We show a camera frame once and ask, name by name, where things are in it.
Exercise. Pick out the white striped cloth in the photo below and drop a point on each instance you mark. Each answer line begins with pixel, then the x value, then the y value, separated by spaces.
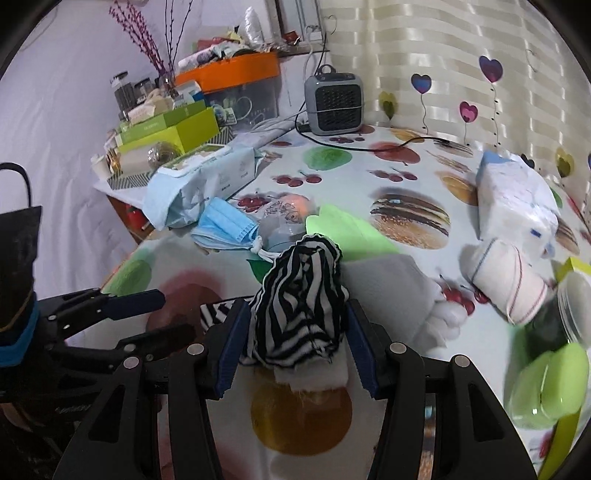
pixel 498 277

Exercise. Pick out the clear plastic container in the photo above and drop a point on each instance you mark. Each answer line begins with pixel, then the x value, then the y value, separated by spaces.
pixel 577 309

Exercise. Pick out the lime green flat box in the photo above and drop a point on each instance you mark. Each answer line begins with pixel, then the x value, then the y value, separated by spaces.
pixel 184 138

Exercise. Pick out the white tissue pack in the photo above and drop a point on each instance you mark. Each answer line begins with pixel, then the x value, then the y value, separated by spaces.
pixel 512 198

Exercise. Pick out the beige plush toy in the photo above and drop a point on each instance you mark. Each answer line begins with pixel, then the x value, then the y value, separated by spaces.
pixel 150 106

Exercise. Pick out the glass ball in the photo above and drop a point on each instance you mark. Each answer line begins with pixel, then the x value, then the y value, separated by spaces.
pixel 162 153

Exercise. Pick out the fruit printed tablecloth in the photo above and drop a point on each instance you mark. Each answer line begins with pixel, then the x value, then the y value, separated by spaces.
pixel 351 175

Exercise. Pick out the dark glass jar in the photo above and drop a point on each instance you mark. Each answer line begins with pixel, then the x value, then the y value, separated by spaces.
pixel 121 94
pixel 144 87

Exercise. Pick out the green plastic container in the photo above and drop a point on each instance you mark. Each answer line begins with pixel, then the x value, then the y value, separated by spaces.
pixel 549 383

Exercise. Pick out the silver foil bag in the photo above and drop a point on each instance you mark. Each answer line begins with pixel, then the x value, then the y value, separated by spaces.
pixel 254 25

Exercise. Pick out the grey sock with white toes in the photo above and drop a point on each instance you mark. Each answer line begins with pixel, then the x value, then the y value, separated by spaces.
pixel 392 286

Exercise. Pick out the blue white small box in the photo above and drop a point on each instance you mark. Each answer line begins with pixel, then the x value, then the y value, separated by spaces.
pixel 191 92

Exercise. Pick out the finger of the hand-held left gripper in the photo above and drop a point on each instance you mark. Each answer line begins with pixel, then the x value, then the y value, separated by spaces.
pixel 157 339
pixel 134 302

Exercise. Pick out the dark green flat box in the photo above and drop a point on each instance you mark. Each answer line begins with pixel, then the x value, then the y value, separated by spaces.
pixel 161 121

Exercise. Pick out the black white patterned tray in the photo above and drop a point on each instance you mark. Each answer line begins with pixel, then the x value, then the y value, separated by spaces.
pixel 129 180

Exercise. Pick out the green cloth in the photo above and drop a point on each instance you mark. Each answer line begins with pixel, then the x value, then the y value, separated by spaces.
pixel 346 230

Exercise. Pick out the striped curtain with heart prints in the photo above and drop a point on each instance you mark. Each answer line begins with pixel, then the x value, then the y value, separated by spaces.
pixel 438 46

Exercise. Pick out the light blue wet wipes pack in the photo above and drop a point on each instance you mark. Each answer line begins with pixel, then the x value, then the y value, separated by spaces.
pixel 203 180

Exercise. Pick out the orange ball in plastic wrap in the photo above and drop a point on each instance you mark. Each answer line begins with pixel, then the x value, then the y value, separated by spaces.
pixel 293 207

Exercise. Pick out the clear storage box orange lid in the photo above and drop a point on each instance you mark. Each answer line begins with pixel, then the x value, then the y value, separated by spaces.
pixel 231 71

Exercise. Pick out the black white striped sock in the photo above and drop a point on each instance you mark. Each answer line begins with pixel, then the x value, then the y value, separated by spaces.
pixel 300 295

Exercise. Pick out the pile of assorted small items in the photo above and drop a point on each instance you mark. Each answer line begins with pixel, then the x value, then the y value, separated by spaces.
pixel 221 46

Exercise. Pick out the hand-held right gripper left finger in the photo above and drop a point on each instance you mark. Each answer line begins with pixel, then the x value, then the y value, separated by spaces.
pixel 232 344

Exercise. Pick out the white folded cloth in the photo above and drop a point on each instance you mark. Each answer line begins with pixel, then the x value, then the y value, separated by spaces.
pixel 268 129

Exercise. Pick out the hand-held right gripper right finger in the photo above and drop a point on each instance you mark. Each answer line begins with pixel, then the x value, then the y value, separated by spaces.
pixel 362 350

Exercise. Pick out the grey portable heater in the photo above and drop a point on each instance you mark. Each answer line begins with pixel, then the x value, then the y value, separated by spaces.
pixel 334 104

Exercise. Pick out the blue face mask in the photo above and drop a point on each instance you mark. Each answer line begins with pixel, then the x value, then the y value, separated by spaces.
pixel 221 226

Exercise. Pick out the yellow-rimmed white tray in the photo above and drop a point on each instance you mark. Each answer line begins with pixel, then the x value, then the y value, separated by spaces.
pixel 561 443

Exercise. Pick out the purple branch decoration in vase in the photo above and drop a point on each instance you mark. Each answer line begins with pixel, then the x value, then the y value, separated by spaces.
pixel 166 85

